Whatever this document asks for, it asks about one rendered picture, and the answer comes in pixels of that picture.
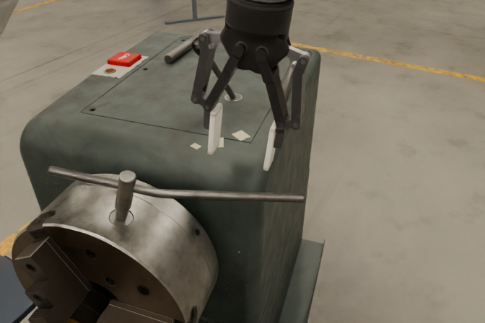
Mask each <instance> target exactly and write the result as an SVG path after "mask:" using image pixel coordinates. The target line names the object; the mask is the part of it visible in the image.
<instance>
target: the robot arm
mask: <svg viewBox="0 0 485 323"><path fill-rule="evenodd" d="M18 1H19V0H0V35H1V34H2V32H3V31H4V28H5V27H6V24H7V22H8V21H9V18H10V17H11V15H12V12H13V11H14V9H15V7H16V5H17V4H18ZM293 7H294V0H227V5H226V14H225V26H224V29H223V30H222V31H214V30H213V29H211V28H207V29H206V30H205V31H203V32H202V33H201V34H200V35H199V36H198V43H199V48H200V55H199V59H198V65H197V69H196V76H195V80H194V84H193V90H192V94H191V101H192V103H193V104H200V105H201V106H202V107H203V108H204V129H207V130H209V143H208V154H210V155H212V154H213V153H214V152H215V150H216V149H217V147H218V146H219V142H220V133H221V124H222V108H223V104H222V103H218V104H217V102H218V101H219V98H220V97H221V96H222V93H223V91H224V90H225V88H226V87H227V85H228V84H229V82H230V79H231V78H232V76H233V75H234V73H235V71H236V70H237V68H238V69H241V70H250V71H252V72H254V73H257V74H261V76H262V80H263V83H265V85H266V90H267V92H268V98H269V101H270V104H271V109H272V112H273V115H274V122H273V124H272V126H271V127H270V131H269V136H268V143H267V148H266V156H265V161H264V165H263V170H265V171H268V170H269V168H270V166H271V163H272V161H273V160H274V153H275V149H281V148H282V146H283V144H284V141H285V137H286V133H287V129H290V128H292V129H293V130H299V129H300V126H301V124H302V121H303V119H304V110H305V81H306V68H307V65H308V63H309V61H310V59H311V57H312V52H311V51H310V50H308V49H307V50H304V51H302V50H299V49H297V48H294V47H292V46H291V43H290V40H289V28H290V24H291V20H292V12H293ZM220 41H221V42H222V44H223V46H224V48H225V50H226V51H227V53H228V55H229V59H228V61H227V63H226V64H225V66H224V68H223V71H222V73H221V74H220V76H219V78H218V79H217V82H216V84H215V85H214V87H213V89H212V91H211V92H210V94H207V93H206V90H207V87H208V83H209V77H210V74H211V68H212V65H213V61H214V55H215V52H216V48H217V47H218V46H219V42H220ZM285 56H287V57H289V59H290V66H291V67H292V68H294V71H293V74H292V108H291V115H289V113H288V109H287V104H286V100H285V97H284V92H283V88H282V85H281V79H280V76H279V65H278V63H279V62H280V61H281V60H282V59H283V58H284V57H285Z"/></svg>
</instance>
